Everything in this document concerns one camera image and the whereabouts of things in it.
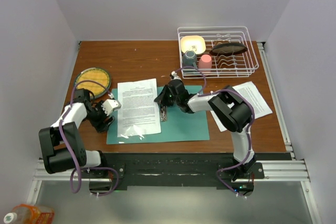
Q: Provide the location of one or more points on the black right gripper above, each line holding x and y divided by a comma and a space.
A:
161, 98

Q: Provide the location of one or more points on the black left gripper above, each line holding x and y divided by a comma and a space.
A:
101, 126

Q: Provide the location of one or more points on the metal folder clip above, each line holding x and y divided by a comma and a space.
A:
163, 113

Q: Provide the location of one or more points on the printed white paper sheet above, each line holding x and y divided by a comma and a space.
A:
139, 114

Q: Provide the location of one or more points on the green file folder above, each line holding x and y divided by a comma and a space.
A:
178, 127

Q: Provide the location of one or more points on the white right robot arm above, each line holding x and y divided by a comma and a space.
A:
234, 112

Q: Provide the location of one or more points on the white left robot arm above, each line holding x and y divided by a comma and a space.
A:
61, 145

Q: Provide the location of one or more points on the grey-blue mug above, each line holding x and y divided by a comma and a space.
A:
189, 59

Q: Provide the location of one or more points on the pink cup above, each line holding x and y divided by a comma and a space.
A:
205, 64

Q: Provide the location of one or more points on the cream square bowl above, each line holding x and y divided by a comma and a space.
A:
193, 43

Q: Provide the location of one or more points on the dark brown oval plate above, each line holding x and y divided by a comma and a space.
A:
228, 49

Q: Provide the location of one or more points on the printed paper stack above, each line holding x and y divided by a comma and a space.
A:
250, 92

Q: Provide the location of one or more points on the orange drink bottle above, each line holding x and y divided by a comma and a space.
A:
24, 213

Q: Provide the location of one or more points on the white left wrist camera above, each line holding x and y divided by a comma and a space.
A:
110, 105

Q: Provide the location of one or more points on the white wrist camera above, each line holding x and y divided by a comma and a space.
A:
174, 76
110, 105

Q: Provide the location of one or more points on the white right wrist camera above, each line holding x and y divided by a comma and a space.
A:
174, 76

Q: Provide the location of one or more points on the white wire dish rack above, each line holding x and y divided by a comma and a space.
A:
235, 66

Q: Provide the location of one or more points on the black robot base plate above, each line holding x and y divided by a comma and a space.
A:
174, 170

